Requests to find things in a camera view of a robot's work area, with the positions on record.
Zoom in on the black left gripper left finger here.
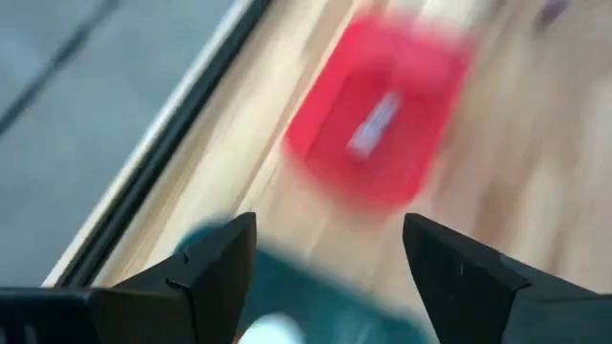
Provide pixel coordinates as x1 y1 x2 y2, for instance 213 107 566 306
0 211 258 344

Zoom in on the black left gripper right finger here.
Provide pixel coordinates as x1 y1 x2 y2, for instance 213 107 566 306
402 212 612 344

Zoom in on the teal plastic bin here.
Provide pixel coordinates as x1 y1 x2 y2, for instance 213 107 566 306
174 218 434 344

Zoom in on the pink plastic bin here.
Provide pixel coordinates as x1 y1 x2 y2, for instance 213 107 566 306
282 12 475 212

